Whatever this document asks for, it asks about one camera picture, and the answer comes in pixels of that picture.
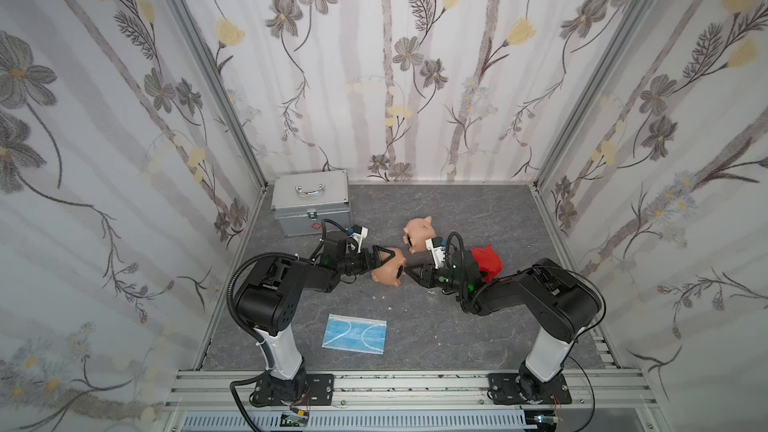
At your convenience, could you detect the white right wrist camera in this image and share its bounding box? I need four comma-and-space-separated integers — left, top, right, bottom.
425, 237, 446, 269

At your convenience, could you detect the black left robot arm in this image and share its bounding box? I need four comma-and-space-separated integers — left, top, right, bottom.
226, 233, 406, 394

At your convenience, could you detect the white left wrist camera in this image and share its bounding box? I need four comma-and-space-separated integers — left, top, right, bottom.
348, 225, 368, 253

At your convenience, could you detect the silver metal first aid case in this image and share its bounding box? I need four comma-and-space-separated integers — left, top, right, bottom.
271, 170, 352, 237

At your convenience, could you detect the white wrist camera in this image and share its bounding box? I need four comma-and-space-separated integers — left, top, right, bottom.
425, 237, 446, 269
348, 225, 368, 253

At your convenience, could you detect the blue surgical face mask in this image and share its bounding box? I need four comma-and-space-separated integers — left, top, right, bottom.
322, 314, 387, 355

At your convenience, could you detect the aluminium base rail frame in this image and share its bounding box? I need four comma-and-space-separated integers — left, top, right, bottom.
155, 369, 671, 431

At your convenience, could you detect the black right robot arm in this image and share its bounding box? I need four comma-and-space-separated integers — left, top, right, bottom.
402, 246, 603, 405

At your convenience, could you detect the tan piggy bank front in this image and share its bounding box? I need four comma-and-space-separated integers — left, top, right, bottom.
371, 248, 406, 287

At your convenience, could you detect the small green circuit board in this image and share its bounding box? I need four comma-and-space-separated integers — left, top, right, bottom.
279, 410, 309, 428

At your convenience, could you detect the black corrugated left cable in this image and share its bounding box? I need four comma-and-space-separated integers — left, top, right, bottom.
225, 251, 301, 432

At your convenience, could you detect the red piggy bank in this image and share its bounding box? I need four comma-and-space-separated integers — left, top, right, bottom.
471, 245, 504, 282

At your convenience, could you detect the pink piggy bank rear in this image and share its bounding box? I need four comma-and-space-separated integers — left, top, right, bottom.
403, 216, 437, 254

